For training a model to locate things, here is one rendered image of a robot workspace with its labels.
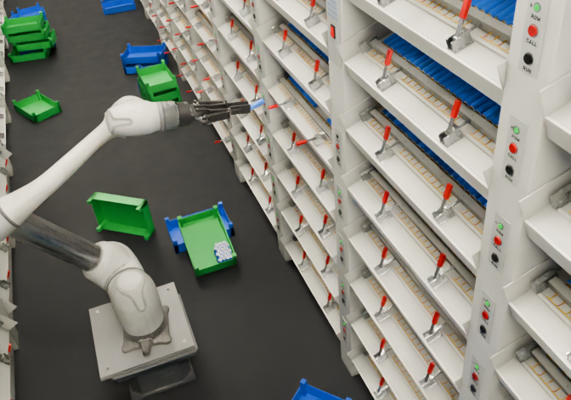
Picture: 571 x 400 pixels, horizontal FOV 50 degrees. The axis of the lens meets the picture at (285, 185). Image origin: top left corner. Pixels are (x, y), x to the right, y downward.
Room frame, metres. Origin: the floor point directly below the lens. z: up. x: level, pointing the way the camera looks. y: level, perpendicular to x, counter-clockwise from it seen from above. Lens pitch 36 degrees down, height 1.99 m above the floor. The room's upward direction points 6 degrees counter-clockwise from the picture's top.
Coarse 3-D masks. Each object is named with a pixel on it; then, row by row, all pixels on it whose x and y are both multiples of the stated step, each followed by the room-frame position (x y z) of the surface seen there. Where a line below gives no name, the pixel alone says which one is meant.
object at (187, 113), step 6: (180, 102) 1.71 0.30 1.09; (186, 102) 1.71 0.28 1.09; (180, 108) 1.68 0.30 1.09; (186, 108) 1.69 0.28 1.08; (192, 108) 1.72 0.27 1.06; (180, 114) 1.67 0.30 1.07; (186, 114) 1.67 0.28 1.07; (192, 114) 1.68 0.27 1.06; (198, 114) 1.68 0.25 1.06; (204, 114) 1.70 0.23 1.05; (180, 120) 1.66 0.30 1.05; (186, 120) 1.67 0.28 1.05; (192, 120) 1.67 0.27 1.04; (198, 120) 1.67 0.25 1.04; (180, 126) 1.68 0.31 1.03
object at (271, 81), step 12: (276, 72) 2.11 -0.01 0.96; (264, 84) 2.10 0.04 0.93; (276, 84) 2.11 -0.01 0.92; (276, 96) 2.03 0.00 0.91; (288, 96) 2.00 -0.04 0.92; (300, 108) 1.90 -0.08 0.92; (312, 108) 1.87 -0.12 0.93; (300, 120) 1.84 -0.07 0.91; (300, 132) 1.82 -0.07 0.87; (312, 132) 1.74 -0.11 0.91; (312, 144) 1.68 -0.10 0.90; (324, 144) 1.66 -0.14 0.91; (324, 156) 1.61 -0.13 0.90
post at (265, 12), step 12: (264, 0) 2.11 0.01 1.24; (264, 12) 2.11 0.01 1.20; (276, 12) 2.12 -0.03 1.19; (252, 24) 2.19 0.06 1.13; (264, 48) 2.11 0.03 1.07; (264, 60) 2.10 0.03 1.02; (276, 60) 2.12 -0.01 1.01; (264, 72) 2.11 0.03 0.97; (276, 108) 2.11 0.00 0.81; (264, 120) 2.18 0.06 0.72; (276, 144) 2.11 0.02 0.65; (276, 156) 2.11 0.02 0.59; (276, 180) 2.11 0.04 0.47; (288, 228) 2.11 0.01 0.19; (288, 252) 2.11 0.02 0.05
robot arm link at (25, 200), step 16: (128, 96) 1.81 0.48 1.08; (96, 128) 1.74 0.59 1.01; (80, 144) 1.66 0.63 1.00; (96, 144) 1.69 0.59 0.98; (64, 160) 1.59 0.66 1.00; (80, 160) 1.61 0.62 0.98; (48, 176) 1.52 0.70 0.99; (64, 176) 1.54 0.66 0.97; (16, 192) 1.48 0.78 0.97; (32, 192) 1.48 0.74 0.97; (48, 192) 1.49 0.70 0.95; (0, 208) 1.43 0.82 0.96; (16, 208) 1.44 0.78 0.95; (32, 208) 1.46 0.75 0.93; (16, 224) 1.42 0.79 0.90
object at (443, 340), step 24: (360, 240) 1.41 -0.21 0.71; (384, 240) 1.35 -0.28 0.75; (384, 264) 1.27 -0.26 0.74; (384, 288) 1.21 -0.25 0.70; (408, 288) 1.18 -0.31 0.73; (408, 312) 1.11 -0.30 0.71; (432, 312) 1.09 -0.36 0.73; (432, 336) 1.01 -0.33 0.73; (456, 336) 1.00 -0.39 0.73; (456, 360) 0.94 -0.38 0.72; (456, 384) 0.86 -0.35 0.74
